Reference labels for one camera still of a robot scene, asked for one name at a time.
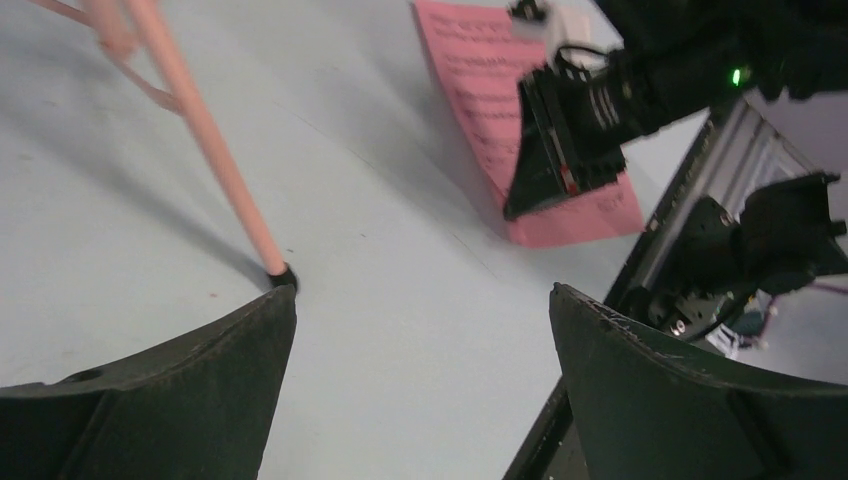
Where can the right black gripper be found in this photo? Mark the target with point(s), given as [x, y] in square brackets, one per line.
[574, 121]

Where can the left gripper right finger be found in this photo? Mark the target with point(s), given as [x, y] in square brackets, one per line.
[780, 426]

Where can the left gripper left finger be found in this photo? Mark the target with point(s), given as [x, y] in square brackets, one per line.
[199, 406]

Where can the pink paper sheet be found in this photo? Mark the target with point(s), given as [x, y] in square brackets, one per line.
[478, 60]

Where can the pink music stand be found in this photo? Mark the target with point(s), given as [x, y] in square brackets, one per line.
[121, 28]

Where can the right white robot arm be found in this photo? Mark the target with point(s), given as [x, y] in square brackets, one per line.
[745, 214]

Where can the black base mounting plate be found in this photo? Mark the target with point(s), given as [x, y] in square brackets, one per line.
[632, 402]

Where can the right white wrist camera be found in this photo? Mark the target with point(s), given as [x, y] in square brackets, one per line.
[564, 31]

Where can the aluminium front rail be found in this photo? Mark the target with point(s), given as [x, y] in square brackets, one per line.
[736, 151]

